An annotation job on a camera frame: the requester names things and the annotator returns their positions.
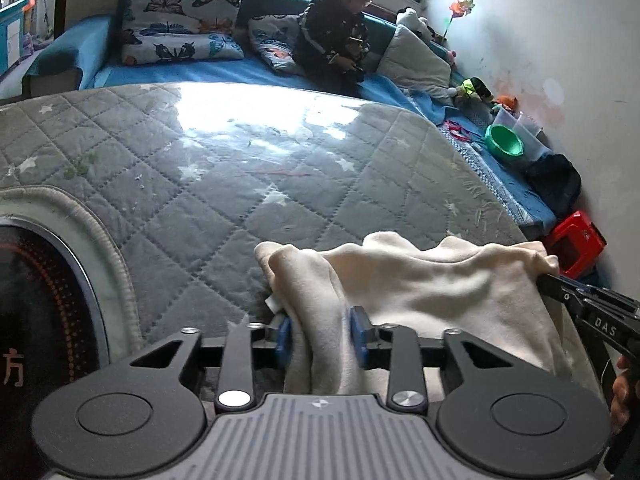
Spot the round black cooktop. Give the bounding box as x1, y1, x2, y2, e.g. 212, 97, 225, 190
0, 214, 113, 411

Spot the red plastic stool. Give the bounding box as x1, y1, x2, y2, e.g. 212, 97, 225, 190
545, 210, 609, 279

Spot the panda plush toy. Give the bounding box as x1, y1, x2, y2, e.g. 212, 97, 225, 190
397, 7, 436, 41

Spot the green plastic bowl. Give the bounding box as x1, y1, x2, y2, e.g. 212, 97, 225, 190
484, 124, 525, 159

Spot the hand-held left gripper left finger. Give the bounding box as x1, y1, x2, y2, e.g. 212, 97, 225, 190
129, 317, 293, 411

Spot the blue sofa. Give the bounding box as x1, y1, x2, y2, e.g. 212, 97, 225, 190
22, 0, 453, 107

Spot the blue white cabinet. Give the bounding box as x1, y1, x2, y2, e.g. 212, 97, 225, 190
0, 0, 39, 75

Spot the large butterfly print pillow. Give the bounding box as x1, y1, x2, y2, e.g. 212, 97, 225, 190
121, 0, 246, 66

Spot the colourful pinwheel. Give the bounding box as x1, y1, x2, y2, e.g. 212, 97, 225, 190
442, 0, 476, 42

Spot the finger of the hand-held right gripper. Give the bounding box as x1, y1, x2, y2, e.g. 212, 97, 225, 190
537, 270, 640, 319

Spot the grey cushion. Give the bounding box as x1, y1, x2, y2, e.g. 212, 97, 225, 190
377, 25, 454, 101

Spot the cream garment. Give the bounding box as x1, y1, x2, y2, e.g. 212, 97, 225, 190
255, 231, 606, 402

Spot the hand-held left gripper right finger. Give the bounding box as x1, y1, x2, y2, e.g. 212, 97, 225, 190
348, 305, 503, 411

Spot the person's right hand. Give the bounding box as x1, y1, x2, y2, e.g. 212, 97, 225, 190
609, 355, 640, 433

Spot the small butterfly print pillow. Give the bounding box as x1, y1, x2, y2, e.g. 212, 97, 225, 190
248, 14, 307, 75

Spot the patterned blue blanket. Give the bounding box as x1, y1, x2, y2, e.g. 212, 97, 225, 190
360, 72, 559, 242

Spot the green yellow plush toy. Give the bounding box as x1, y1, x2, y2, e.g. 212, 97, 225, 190
459, 77, 494, 104

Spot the dark bag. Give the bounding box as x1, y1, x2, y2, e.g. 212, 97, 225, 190
525, 154, 584, 221

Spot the grey quilted star table cover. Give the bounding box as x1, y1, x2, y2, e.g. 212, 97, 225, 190
0, 81, 543, 363

